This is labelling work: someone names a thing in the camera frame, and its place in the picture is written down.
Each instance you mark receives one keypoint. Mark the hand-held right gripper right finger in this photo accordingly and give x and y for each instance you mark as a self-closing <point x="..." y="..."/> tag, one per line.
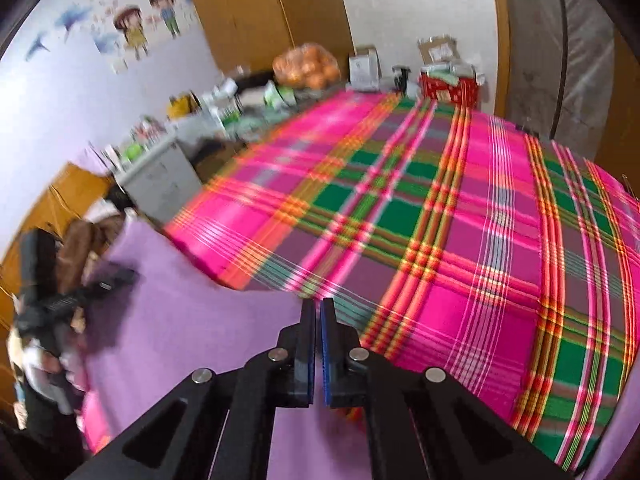
<point x="327" y="355"/>

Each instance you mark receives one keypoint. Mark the small white box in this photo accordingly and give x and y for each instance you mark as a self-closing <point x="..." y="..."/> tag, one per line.
<point x="364" y="70"/>

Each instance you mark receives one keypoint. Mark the wooden door frame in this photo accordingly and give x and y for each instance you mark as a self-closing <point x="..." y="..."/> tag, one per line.
<point x="499" y="35"/>

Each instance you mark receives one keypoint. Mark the person's left hand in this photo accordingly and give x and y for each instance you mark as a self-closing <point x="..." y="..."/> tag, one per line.
<point x="35" y="370"/>

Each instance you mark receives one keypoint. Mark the purple sweater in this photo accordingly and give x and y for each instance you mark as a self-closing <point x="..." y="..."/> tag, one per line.
<point x="190" y="340"/>

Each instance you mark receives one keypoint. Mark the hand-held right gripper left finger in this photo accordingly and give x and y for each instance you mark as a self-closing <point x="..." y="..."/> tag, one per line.
<point x="311" y="350"/>

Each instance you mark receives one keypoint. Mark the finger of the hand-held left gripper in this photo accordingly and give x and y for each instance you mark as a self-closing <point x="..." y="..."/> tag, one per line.
<point x="115" y="278"/>

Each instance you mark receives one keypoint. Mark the wooden headboard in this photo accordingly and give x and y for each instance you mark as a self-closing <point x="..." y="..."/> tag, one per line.
<point x="40" y="215"/>

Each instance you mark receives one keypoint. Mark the clear plastic door curtain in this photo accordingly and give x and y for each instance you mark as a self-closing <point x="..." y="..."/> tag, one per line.
<point x="560" y="60"/>

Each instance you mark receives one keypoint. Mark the wooden wardrobe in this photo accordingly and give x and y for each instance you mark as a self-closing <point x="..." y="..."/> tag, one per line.
<point x="265" y="10"/>

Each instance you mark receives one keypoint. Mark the bag of oranges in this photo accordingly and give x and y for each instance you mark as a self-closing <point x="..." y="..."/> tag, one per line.
<point x="307" y="67"/>

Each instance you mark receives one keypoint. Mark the plaid bed sheet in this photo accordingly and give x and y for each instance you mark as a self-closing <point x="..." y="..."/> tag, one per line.
<point x="450" y="240"/>

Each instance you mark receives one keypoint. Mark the lilac towel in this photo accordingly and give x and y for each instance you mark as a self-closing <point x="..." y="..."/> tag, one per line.
<point x="90" y="166"/>

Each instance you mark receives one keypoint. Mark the red box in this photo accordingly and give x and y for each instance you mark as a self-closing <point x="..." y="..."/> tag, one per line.
<point x="450" y="91"/>

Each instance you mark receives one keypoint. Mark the grey drawer cabinet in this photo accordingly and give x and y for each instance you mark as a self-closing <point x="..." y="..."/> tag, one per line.
<point x="160" y="185"/>

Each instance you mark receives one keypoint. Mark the yellow paper bag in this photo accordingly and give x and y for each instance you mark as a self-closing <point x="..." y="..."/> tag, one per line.
<point x="182" y="106"/>

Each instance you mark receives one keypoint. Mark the open cardboard box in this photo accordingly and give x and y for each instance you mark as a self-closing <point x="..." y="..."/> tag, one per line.
<point x="437" y="50"/>

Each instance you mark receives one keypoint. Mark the cartoon wall sticker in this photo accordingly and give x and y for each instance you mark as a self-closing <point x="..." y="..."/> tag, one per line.
<point x="130" y="25"/>

